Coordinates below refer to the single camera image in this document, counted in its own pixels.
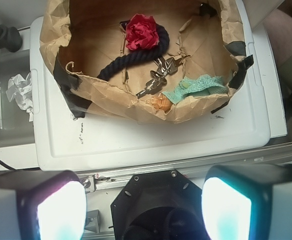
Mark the orange seashell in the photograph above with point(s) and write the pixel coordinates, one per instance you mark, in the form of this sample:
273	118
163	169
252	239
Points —
161	103

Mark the crumpled white paper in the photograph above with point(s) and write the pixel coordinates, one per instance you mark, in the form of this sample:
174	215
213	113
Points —
20	90

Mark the white plastic bin lid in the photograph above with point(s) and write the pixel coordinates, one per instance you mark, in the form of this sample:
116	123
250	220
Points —
96	143

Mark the brown paper bag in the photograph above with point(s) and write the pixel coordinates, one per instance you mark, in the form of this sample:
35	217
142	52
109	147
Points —
80	38

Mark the silver keys bunch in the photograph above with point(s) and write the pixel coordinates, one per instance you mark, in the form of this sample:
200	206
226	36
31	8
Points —
165	67

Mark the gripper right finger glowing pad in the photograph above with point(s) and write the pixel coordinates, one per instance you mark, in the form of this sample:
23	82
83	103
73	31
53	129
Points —
248	202

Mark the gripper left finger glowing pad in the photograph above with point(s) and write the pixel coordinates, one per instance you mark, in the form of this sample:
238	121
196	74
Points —
41	205

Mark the black octagonal mount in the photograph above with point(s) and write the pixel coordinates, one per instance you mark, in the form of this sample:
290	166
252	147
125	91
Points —
163	205

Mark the teal cloth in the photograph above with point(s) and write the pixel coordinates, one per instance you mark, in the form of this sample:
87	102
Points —
204	85

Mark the grey clamp knob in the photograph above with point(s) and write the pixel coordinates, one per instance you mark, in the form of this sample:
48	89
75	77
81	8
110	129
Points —
10	38

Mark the aluminium rail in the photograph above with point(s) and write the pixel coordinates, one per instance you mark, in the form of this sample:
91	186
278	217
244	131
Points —
191	168

